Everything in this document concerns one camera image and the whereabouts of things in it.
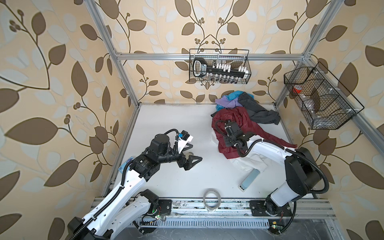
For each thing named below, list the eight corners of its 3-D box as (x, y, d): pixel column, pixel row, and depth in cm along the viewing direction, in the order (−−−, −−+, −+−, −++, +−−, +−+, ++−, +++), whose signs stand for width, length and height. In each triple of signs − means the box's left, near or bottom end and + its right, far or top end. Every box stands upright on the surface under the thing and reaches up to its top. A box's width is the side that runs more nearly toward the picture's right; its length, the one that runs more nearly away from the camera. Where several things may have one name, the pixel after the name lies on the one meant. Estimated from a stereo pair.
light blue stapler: (236, 187, 83) (238, 185, 79) (251, 169, 89) (253, 166, 86) (243, 194, 80) (245, 192, 77) (258, 174, 87) (260, 171, 84)
